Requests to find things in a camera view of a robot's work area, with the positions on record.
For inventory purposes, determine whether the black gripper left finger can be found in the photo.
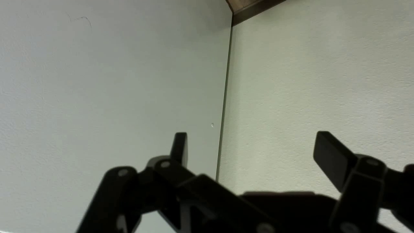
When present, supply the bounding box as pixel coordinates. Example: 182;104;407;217
76;131;260;233

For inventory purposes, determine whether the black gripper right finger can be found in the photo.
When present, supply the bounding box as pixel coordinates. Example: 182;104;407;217
313;129;414;233

